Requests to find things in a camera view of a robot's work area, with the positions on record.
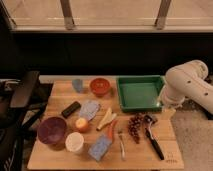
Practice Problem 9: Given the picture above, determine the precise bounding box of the blue sponge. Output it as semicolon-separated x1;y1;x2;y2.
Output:
88;135;112;162

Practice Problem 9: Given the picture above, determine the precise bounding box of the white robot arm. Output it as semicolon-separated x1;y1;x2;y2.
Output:
160;60;213;115

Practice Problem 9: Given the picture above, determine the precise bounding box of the red bowl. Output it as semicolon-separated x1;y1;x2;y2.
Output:
90;78;111;97

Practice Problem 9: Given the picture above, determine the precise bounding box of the purple bowl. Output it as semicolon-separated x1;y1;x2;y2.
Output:
37;117;67;145

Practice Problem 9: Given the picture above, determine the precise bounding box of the blue grey cloth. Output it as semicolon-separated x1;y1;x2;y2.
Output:
79;100;100;121

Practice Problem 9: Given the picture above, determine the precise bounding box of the small blue cup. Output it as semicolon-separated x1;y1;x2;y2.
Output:
72;79;83;93

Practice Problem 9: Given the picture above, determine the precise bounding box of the green plastic tray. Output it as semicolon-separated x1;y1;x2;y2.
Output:
116;75;164;113

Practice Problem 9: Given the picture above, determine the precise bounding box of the black rectangular block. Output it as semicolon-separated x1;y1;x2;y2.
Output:
61;101;81;118

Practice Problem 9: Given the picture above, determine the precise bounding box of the apple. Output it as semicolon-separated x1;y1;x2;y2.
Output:
75;118;89;132

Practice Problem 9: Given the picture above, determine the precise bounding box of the orange carrot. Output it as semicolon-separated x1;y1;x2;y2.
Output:
107;120;117;142

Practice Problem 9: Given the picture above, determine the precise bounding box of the bunch of dark grapes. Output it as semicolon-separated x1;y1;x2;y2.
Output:
128;113;143;144

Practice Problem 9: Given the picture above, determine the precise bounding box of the white cup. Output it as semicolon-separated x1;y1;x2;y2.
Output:
65;132;84;154

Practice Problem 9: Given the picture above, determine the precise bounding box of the silver fork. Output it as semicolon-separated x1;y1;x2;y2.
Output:
118;129;125;161

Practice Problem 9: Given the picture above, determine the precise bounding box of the black chair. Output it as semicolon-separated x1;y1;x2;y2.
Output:
0;71;50;171

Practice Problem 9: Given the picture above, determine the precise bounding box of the black handled peeler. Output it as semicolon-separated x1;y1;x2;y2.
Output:
144;115;164;160

